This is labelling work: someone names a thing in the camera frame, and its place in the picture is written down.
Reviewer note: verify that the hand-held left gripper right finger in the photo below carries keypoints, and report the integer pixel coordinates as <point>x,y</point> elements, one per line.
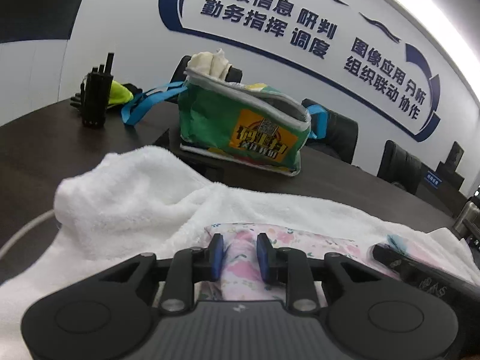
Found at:
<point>262,258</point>

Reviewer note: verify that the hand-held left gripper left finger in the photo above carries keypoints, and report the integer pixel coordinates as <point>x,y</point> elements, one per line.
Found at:
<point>216,258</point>

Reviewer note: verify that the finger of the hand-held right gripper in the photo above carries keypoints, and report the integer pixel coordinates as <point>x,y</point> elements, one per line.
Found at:
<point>386,257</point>

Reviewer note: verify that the pink floral garment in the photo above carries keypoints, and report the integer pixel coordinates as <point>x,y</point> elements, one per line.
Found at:
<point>307,240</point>

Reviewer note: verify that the grey metal object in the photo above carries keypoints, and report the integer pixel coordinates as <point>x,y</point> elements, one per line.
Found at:
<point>467,217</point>

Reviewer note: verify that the blue name plate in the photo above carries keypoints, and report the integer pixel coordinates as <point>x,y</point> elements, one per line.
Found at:
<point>434,177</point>

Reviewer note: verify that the white terry towel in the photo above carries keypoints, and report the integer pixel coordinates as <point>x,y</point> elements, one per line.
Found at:
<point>131,195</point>

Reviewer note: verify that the neon yellow cloth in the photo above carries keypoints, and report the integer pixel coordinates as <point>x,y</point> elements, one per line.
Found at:
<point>120,93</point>

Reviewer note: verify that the cream cloth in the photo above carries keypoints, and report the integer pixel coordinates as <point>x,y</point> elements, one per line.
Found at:
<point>206,62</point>

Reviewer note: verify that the black walkie-talkie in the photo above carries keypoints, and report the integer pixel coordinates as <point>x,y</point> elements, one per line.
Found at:
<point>95,97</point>

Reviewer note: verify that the black wall screen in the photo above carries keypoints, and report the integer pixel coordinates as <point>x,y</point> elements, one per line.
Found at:
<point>37,3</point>

